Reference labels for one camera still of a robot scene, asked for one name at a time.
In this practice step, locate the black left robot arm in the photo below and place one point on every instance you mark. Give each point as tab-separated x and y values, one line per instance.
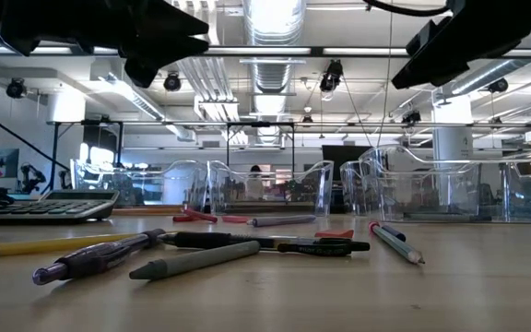
26	23

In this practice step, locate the background black robot arm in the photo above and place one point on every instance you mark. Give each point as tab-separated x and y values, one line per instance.
32	177

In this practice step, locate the yellow pencil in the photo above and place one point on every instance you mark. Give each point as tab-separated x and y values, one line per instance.
62	244

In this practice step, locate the lilac pen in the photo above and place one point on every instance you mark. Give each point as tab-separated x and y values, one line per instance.
281	221

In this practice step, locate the dark blue crayon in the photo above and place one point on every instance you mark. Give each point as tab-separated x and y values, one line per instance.
393	232

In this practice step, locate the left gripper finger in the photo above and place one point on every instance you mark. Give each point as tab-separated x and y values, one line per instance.
178	23
178	48

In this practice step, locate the person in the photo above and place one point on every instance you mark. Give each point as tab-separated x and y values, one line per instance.
255	182

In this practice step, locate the grey desk calculator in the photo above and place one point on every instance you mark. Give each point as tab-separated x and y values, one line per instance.
53	207

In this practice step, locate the dark teal pencil pink eraser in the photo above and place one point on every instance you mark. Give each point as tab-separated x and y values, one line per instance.
397	244

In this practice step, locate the red crayon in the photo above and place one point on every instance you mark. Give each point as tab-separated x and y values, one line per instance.
198	215
180	218

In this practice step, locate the black gel pen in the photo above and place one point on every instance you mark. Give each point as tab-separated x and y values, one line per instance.
311	248

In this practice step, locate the black wall monitor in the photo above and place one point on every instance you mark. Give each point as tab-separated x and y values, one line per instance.
344	157

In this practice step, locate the background black frame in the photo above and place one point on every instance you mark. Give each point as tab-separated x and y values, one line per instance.
261	124

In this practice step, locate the black ceiling spotlight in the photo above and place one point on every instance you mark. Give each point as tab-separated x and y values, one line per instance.
331	76
15	87
410	116
497	85
172	82

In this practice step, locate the grey crayon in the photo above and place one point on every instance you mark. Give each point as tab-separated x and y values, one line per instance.
192	260

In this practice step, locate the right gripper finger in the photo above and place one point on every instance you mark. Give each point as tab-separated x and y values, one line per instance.
429	37
445	57

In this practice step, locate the red eraser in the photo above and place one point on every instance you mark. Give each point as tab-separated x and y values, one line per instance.
334	233

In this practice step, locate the clear plastic bin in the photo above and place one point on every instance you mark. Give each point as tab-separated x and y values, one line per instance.
431	193
348	184
293	184
109	180

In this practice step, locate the silver ceiling duct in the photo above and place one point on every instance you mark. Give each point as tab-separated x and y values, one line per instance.
272	27

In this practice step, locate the purple pen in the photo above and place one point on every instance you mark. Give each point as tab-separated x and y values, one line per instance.
95	258

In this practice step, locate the black aluminium frame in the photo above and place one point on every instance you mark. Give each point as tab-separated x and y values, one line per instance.
317	51

